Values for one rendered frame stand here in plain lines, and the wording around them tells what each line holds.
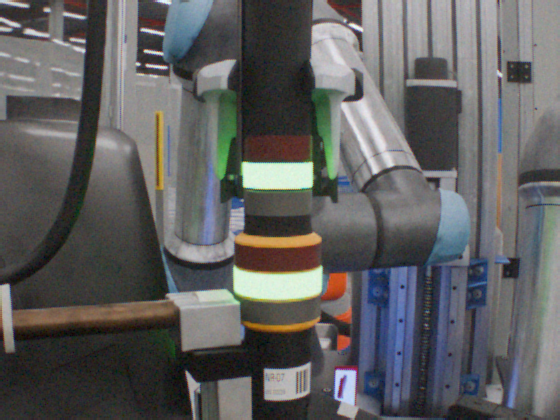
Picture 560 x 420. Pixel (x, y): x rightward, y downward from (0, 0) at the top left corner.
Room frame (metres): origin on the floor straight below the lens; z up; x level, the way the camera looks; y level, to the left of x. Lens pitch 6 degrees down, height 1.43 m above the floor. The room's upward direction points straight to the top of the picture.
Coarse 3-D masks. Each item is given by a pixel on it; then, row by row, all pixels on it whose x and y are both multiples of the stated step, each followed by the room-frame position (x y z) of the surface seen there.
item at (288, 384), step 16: (256, 336) 0.31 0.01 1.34; (272, 336) 0.31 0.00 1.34; (288, 336) 0.31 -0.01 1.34; (304, 336) 0.32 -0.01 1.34; (256, 352) 0.32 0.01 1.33; (272, 352) 0.31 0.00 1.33; (288, 352) 0.31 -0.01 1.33; (304, 352) 0.32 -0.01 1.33; (256, 368) 0.32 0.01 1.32; (272, 368) 0.31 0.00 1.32; (288, 368) 0.31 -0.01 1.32; (304, 368) 0.32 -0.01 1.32; (256, 384) 0.32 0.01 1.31; (272, 384) 0.31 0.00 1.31; (288, 384) 0.31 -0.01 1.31; (304, 384) 0.32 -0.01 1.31; (256, 400) 0.32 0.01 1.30; (272, 400) 0.31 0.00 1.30; (288, 400) 0.31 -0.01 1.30; (304, 400) 0.32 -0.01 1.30; (256, 416) 0.32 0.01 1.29; (272, 416) 0.31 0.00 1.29; (288, 416) 0.31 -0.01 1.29; (304, 416) 0.32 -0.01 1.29
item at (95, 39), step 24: (96, 0) 0.29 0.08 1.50; (96, 24) 0.29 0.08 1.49; (96, 48) 0.29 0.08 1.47; (96, 72) 0.29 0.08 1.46; (96, 96) 0.29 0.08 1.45; (96, 120) 0.29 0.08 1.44; (72, 168) 0.29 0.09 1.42; (72, 192) 0.29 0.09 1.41; (72, 216) 0.29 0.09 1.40; (48, 240) 0.28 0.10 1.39; (24, 264) 0.28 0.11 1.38; (0, 288) 0.27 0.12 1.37
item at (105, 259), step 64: (0, 128) 0.40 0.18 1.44; (64, 128) 0.43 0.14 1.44; (0, 192) 0.36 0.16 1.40; (64, 192) 0.38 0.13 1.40; (128, 192) 0.41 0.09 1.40; (0, 256) 0.33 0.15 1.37; (64, 256) 0.35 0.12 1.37; (128, 256) 0.37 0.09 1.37; (0, 384) 0.29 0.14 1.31; (64, 384) 0.30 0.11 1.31; (128, 384) 0.31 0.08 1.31
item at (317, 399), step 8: (312, 392) 0.58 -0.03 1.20; (312, 400) 0.56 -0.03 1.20; (320, 400) 0.57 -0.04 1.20; (328, 400) 0.57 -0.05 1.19; (336, 400) 0.58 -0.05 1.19; (312, 408) 0.55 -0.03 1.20; (320, 408) 0.55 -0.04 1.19; (328, 408) 0.55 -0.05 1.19; (336, 408) 0.56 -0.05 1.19; (312, 416) 0.53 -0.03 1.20; (320, 416) 0.53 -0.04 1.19; (328, 416) 0.54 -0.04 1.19; (336, 416) 0.54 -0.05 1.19; (344, 416) 0.55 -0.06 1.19; (360, 416) 0.55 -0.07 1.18; (368, 416) 0.56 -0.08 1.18; (376, 416) 0.57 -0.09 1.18
